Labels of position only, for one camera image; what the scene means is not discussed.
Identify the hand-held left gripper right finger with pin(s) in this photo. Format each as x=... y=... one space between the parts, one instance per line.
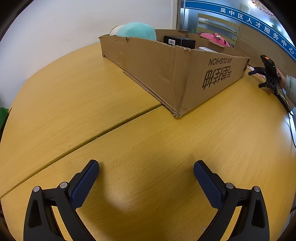
x=208 y=183

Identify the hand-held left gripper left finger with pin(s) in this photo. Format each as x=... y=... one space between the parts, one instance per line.
x=84 y=183

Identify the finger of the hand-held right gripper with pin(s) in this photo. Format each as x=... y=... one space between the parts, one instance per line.
x=265 y=84
x=256 y=71

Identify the large cardboard box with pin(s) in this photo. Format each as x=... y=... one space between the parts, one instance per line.
x=161 y=69

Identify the person's right forearm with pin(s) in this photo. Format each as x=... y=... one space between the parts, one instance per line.
x=291 y=88

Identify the wooden desktop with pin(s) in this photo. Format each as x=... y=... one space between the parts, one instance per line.
x=69 y=104

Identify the person's right hand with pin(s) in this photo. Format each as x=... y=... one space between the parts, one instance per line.
x=282 y=78

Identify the wooden partition panel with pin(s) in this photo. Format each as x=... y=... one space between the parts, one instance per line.
x=256 y=39

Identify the white flat item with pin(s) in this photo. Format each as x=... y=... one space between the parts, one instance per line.
x=205 y=48

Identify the black product box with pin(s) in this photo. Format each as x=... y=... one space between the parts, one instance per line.
x=178 y=41

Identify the teal and pink plush toy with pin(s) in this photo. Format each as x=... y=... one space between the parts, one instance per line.
x=136 y=30

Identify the blue wall banner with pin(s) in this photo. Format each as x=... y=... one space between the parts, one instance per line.
x=231 y=10

